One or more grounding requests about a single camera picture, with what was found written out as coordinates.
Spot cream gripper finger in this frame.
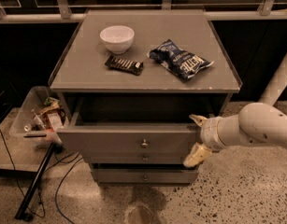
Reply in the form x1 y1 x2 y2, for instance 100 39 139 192
183 142 212 168
189 114 208 127

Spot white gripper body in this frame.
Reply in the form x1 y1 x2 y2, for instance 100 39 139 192
200 117 227 152

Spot grey top drawer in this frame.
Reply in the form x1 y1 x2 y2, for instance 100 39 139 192
56 97 219 156

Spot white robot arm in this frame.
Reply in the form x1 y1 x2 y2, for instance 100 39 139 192
183 53 287 168

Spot grey drawer cabinet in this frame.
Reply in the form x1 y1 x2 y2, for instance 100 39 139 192
50 10 241 172

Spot grey middle drawer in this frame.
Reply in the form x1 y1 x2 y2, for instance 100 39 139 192
84 153 185 164

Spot blue chip bag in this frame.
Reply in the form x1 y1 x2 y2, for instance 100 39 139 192
148 39 213 81

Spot dark chocolate bar wrapper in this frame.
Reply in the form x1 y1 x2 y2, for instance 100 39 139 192
105 56 144 76

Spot white ceramic bowl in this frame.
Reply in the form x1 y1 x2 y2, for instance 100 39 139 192
100 25 135 54

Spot metal window railing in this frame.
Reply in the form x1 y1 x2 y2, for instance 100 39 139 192
0 0 287 23

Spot snack packages in bin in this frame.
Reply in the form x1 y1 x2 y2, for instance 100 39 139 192
31 97 65 132

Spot clear plastic bin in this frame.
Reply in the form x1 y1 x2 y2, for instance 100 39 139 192
9 86 66 147

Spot black metal stand leg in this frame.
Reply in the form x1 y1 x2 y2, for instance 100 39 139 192
15 143 56 221

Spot black floor cable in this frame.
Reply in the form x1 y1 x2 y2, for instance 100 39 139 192
0 126 83 224

